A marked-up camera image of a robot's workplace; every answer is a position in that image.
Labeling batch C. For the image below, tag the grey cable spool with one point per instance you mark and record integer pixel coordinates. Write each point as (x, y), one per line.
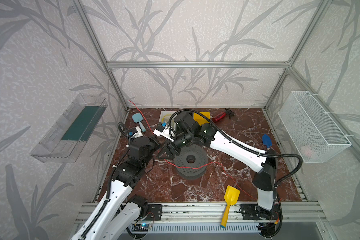
(191, 163)

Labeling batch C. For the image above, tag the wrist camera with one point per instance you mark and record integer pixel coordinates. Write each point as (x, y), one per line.
(164, 130)
(135, 132)

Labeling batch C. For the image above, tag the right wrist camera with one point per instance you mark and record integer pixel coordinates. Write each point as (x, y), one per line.
(164, 130)

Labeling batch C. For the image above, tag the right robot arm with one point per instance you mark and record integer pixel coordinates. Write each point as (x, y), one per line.
(186, 127)

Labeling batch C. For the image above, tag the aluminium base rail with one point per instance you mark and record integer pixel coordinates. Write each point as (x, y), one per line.
(178, 218)

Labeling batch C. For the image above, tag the red black spray bottle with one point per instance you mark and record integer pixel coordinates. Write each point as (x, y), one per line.
(222, 115)

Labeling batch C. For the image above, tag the teal toy shovel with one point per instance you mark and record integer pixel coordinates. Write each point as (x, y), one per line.
(138, 118)

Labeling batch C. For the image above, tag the pink object in basket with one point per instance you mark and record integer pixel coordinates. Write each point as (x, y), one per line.
(307, 151)

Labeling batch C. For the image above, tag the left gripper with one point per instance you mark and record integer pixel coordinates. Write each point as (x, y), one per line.
(151, 141)

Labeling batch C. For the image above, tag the clear plastic wall tray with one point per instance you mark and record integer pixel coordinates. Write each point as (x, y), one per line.
(66, 139)

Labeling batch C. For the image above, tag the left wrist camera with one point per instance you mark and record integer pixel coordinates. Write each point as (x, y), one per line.
(135, 132)

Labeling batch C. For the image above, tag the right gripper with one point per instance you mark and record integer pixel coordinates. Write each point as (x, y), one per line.
(174, 147)

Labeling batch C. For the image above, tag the yellow toy shovel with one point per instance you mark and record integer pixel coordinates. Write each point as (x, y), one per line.
(231, 198)

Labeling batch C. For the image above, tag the white wire basket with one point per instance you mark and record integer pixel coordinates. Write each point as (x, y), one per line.
(308, 123)

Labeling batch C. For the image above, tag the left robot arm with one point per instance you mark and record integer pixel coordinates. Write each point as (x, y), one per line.
(115, 213)

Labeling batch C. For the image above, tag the white plastic bin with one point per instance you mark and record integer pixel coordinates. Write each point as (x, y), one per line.
(165, 116)

